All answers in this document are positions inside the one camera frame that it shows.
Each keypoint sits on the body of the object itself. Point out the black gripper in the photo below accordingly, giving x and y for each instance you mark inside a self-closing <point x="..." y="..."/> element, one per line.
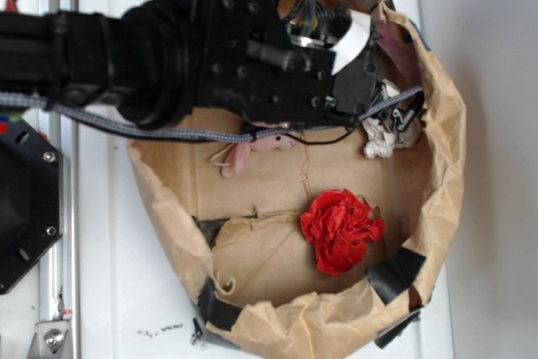
<point x="245" y="57"/>

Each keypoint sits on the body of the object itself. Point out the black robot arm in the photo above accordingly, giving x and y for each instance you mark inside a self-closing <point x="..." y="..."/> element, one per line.
<point x="77" y="59"/>

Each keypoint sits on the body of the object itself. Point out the crumpled white paper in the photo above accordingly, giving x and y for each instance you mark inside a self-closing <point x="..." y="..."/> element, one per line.
<point x="393" y="120"/>

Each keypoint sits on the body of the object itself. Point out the pink plush bunny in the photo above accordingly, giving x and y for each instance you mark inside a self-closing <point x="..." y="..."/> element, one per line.
<point x="233" y="159"/>

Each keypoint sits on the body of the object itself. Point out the crumpled red paper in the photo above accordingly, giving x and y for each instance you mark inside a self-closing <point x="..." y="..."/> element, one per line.
<point x="339" y="226"/>

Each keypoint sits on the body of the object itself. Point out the brown paper bag bin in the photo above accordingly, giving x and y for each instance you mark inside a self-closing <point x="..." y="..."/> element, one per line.
<point x="237" y="246"/>

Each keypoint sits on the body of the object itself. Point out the white plastic tray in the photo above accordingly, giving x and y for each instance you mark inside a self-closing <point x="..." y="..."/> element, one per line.
<point x="132" y="305"/>

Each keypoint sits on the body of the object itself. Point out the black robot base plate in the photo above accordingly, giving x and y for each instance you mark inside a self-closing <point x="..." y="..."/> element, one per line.
<point x="30" y="201"/>

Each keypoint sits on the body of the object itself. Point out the aluminium rail frame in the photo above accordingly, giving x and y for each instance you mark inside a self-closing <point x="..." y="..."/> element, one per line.
<point x="57" y="333"/>

